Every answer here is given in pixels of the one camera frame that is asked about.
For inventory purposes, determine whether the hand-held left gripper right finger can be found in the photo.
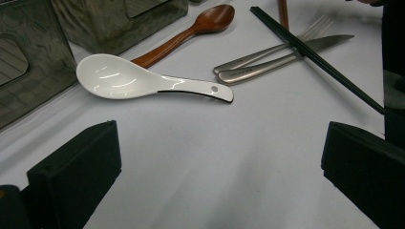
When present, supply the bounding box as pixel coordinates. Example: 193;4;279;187
320;121;405;229

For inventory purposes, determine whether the steel fork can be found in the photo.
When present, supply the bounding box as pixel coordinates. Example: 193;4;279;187
212;14;334;75

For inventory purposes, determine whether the brown wooden spoon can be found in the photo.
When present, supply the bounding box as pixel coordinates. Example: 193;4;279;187
131;3;237;70

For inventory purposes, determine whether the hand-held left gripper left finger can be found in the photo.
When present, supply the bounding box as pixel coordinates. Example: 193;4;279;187
27;119;122;229

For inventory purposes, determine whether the brown wooden chopstick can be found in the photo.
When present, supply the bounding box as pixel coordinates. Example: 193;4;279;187
277;0;290;31

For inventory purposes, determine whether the black chopstick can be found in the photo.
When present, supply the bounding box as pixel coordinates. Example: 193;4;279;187
249;5;386;115

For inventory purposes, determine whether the white ceramic spoon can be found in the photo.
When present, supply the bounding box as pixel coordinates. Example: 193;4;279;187
75;52;235;104

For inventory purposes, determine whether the clear grey plastic bin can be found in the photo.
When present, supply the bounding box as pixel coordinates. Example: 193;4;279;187
51;0;189;55
0;0;79;130

